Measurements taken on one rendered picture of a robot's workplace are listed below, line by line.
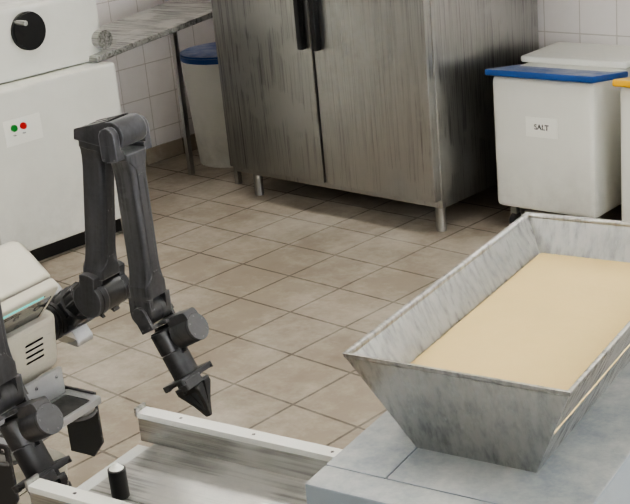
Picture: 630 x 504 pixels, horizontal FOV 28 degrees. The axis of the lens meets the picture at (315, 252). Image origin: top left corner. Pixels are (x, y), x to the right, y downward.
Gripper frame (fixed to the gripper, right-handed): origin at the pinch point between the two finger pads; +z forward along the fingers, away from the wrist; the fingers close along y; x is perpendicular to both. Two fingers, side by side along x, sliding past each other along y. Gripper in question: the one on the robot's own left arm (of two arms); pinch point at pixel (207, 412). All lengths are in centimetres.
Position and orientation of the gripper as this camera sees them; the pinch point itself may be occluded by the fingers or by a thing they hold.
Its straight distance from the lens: 265.3
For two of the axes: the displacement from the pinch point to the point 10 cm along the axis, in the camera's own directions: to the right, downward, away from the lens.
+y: 5.3, -3.4, 7.8
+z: 4.7, 8.8, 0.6
